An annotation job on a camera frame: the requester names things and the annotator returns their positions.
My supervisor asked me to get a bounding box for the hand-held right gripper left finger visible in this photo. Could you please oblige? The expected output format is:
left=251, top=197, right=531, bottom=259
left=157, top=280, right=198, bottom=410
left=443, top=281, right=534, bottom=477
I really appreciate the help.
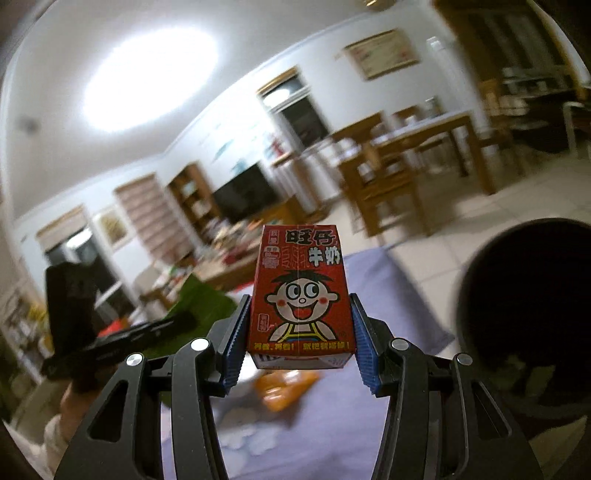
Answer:
left=55, top=293, right=252, bottom=480

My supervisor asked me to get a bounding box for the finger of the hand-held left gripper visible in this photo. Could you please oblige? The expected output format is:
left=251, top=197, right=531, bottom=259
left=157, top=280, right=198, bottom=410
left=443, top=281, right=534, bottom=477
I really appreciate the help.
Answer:
left=95, top=312, right=199, bottom=358

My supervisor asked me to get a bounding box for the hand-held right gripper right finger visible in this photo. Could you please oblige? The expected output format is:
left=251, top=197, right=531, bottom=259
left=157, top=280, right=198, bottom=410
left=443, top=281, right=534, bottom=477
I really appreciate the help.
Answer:
left=348, top=293, right=541, bottom=480

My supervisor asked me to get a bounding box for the red milk carton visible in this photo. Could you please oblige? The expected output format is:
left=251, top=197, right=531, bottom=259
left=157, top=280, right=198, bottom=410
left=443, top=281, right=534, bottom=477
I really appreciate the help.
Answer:
left=247, top=224, right=358, bottom=370

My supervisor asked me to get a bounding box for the black trash bin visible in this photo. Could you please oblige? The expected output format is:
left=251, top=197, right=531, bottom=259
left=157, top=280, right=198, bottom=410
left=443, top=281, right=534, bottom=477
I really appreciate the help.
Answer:
left=455, top=219, right=591, bottom=428

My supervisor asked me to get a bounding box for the person's left forearm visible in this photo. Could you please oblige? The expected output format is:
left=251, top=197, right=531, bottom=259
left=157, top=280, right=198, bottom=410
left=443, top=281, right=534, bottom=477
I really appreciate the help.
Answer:
left=39, top=413, right=88, bottom=467

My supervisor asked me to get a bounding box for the person's left hand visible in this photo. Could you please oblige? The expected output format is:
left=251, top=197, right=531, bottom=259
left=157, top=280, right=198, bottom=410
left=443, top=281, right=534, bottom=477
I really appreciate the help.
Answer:
left=59, top=383, right=100, bottom=418

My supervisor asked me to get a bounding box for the red wrapper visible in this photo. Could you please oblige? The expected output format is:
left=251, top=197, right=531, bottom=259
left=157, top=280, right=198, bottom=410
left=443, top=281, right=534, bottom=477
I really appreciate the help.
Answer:
left=98, top=316, right=139, bottom=341

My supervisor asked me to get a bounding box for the dark balcony window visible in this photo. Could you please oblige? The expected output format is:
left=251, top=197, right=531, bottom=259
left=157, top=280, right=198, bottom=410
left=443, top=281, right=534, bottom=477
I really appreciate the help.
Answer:
left=36, top=204, right=122, bottom=306

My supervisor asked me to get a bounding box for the green cloth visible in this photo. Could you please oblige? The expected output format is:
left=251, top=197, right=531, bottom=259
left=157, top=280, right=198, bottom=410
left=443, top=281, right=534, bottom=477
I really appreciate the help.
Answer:
left=159, top=276, right=237, bottom=358

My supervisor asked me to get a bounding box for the orange snack packet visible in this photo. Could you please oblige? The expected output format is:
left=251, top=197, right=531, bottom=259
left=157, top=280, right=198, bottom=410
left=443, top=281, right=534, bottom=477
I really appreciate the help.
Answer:
left=254, top=369, right=322, bottom=412

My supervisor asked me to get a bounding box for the lavender bed sheet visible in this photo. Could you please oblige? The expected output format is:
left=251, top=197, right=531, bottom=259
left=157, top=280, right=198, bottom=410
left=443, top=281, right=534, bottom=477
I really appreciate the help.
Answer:
left=152, top=247, right=457, bottom=480

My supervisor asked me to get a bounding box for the cluttered wooden coffee table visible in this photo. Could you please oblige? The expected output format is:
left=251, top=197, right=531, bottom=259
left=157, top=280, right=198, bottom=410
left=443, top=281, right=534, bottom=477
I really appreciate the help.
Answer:
left=137, top=216, right=269, bottom=303

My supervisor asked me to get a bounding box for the small framed picture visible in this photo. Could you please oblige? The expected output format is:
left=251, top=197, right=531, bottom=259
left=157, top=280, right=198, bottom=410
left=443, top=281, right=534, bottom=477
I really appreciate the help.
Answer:
left=98, top=207, right=131, bottom=253

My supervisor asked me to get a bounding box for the striped roller blind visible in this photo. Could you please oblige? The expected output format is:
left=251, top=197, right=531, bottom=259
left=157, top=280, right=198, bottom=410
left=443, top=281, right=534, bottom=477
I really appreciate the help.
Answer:
left=115, top=173, right=171, bottom=265

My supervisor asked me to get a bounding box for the crumpled white tissue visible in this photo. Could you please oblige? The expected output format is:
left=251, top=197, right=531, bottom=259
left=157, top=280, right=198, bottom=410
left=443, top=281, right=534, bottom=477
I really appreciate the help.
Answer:
left=217, top=438, right=269, bottom=480

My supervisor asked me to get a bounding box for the wooden bookshelf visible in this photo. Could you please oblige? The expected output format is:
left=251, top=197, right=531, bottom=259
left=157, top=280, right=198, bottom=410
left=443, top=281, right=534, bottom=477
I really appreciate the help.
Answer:
left=167, top=161, right=223, bottom=237

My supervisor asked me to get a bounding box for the black television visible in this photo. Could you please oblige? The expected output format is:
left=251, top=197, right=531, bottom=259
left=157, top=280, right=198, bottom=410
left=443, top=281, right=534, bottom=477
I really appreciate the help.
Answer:
left=211, top=163, right=283, bottom=223

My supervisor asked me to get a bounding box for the wooden dining chair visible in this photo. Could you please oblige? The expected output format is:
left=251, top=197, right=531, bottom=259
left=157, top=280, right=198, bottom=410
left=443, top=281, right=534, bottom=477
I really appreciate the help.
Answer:
left=477, top=78, right=525, bottom=177
left=338, top=137, right=431, bottom=237

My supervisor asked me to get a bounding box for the wooden dining table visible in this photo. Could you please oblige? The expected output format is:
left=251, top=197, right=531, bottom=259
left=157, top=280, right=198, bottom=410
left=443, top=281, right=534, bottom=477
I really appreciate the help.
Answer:
left=330, top=110, right=498, bottom=197

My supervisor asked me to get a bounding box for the wood framed window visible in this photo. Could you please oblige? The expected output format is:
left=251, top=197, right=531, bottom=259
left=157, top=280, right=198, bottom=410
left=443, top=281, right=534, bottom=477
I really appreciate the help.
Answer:
left=255, top=66, right=334, bottom=140

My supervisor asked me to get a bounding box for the round ceiling light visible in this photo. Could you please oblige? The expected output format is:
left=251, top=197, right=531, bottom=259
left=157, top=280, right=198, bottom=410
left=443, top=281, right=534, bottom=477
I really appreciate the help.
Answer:
left=82, top=13, right=221, bottom=136

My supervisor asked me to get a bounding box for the white standing air conditioner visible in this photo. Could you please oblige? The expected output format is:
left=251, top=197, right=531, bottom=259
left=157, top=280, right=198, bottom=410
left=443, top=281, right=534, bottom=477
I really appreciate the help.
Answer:
left=427, top=37, right=463, bottom=118

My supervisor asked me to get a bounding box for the wooden framed wall picture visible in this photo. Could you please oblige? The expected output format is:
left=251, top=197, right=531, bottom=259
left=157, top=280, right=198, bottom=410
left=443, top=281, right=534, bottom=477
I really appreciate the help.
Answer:
left=343, top=29, right=422, bottom=82

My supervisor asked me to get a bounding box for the white curved frame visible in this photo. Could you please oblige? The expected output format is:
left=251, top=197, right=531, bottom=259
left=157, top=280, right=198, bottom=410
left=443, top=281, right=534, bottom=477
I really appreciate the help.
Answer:
left=560, top=100, right=591, bottom=161

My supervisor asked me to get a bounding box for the wooden door frame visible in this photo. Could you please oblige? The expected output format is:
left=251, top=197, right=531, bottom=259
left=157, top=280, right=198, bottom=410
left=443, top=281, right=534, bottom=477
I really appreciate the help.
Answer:
left=433, top=0, right=591, bottom=160

